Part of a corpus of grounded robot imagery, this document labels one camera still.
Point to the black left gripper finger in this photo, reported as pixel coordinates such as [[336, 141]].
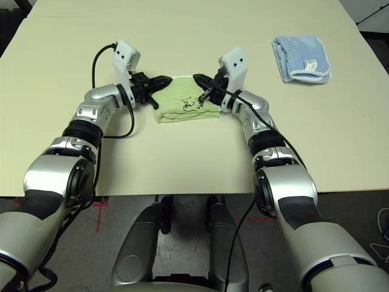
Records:
[[161, 80], [158, 87]]

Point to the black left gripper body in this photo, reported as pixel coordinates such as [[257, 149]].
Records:
[[141, 88]]

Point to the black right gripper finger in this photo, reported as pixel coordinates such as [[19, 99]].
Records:
[[207, 86], [203, 78]]

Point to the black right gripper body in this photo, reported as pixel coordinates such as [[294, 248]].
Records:
[[220, 88]]

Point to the green terry towel white trim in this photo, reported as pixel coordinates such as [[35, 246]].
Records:
[[182, 112]]

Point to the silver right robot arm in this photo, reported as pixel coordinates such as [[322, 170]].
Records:
[[291, 182]]

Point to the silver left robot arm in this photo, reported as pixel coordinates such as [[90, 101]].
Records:
[[54, 170]]

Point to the folded light blue towel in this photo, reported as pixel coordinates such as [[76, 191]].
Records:
[[304, 51]]

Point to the grey right robot leg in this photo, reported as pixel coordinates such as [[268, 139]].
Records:
[[225, 237]]

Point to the grey robot leg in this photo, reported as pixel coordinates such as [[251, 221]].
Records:
[[136, 243], [225, 237]]

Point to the grey left robot leg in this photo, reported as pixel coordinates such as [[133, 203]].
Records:
[[136, 243]]

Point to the beige robot torso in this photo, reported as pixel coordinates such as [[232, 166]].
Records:
[[164, 287]]

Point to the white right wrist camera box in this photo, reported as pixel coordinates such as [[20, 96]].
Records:
[[237, 65]]

